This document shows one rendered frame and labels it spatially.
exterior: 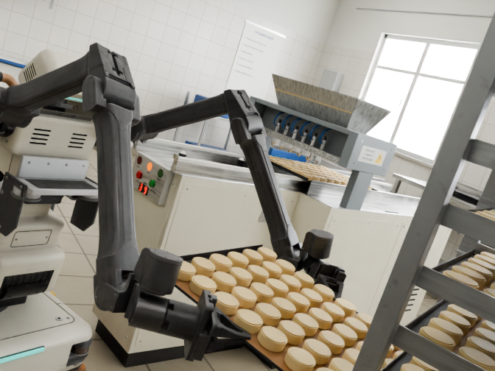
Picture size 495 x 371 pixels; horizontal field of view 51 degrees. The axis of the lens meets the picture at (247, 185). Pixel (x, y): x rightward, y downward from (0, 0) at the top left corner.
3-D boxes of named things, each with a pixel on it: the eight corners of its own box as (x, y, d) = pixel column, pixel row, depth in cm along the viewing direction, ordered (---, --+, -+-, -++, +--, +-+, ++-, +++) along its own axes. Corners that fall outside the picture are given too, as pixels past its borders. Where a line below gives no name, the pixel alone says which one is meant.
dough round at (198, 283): (185, 280, 98) (190, 271, 98) (210, 285, 100) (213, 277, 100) (191, 294, 94) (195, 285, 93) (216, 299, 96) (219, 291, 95)
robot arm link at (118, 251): (122, 99, 106) (78, 81, 98) (141, 89, 103) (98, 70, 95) (132, 312, 93) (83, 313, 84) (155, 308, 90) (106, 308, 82)
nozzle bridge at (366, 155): (272, 164, 298) (291, 108, 292) (373, 212, 248) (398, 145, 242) (230, 157, 275) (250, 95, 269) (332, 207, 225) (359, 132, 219)
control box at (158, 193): (134, 183, 213) (144, 152, 210) (165, 205, 196) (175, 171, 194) (127, 182, 210) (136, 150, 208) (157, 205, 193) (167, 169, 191)
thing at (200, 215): (206, 315, 277) (258, 158, 261) (247, 351, 254) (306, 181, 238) (85, 327, 228) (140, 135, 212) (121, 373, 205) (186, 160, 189)
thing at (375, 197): (433, 212, 326) (437, 201, 324) (434, 212, 325) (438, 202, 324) (306, 194, 236) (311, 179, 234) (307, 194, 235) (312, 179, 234)
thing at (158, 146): (385, 191, 351) (389, 182, 349) (389, 193, 349) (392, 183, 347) (130, 147, 210) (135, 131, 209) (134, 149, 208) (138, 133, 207)
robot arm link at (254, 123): (257, 82, 142) (238, 82, 133) (267, 131, 143) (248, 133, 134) (138, 117, 165) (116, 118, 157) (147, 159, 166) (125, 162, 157)
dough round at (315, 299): (323, 309, 112) (327, 301, 111) (306, 308, 109) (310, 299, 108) (311, 296, 116) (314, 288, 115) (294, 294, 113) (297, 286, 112)
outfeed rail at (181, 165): (423, 207, 331) (426, 197, 329) (426, 209, 329) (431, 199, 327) (168, 170, 190) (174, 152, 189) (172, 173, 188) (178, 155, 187)
